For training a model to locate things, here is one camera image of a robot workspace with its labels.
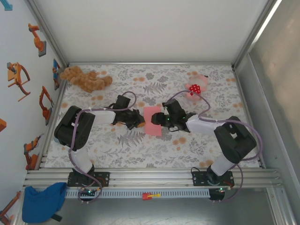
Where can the blue cloth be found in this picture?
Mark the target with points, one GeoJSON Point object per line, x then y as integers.
{"type": "Point", "coordinates": [42, 204]}

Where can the wide grooved aluminium rail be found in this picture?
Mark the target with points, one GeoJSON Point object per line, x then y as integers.
{"type": "Point", "coordinates": [152, 178]}

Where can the orange claw gripper sticker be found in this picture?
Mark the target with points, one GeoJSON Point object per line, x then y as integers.
{"type": "Point", "coordinates": [14, 75]}

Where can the aluminium side rail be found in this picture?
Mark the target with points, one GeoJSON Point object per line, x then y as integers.
{"type": "Point", "coordinates": [248, 117]}
{"type": "Point", "coordinates": [58, 100]}

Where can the red and yellow small toy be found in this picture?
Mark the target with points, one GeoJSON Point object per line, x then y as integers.
{"type": "Point", "coordinates": [147, 196]}

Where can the aluminium frame post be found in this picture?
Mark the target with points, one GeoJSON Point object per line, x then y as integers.
{"type": "Point", "coordinates": [255, 32]}
{"type": "Point", "coordinates": [48, 32]}

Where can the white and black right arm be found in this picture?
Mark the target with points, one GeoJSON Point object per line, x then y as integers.
{"type": "Point", "coordinates": [234, 140]}

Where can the orange block sticker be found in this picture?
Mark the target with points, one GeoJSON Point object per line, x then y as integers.
{"type": "Point", "coordinates": [2, 125]}

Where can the pink plush doll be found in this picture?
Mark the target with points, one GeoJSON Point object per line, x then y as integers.
{"type": "Point", "coordinates": [195, 89]}

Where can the brown teddy bear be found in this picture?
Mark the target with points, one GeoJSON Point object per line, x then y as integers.
{"type": "Point", "coordinates": [84, 80]}

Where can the pink cloth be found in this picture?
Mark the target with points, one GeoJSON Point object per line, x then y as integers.
{"type": "Point", "coordinates": [152, 126]}

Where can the thin aluminium frame rail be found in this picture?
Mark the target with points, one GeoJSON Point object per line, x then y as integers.
{"type": "Point", "coordinates": [150, 63]}

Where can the floral print table mat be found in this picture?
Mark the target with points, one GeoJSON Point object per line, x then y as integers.
{"type": "Point", "coordinates": [140, 154]}

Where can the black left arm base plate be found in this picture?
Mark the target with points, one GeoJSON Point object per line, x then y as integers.
{"type": "Point", "coordinates": [103, 179]}

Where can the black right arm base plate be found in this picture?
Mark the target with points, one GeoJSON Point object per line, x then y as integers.
{"type": "Point", "coordinates": [199, 179]}

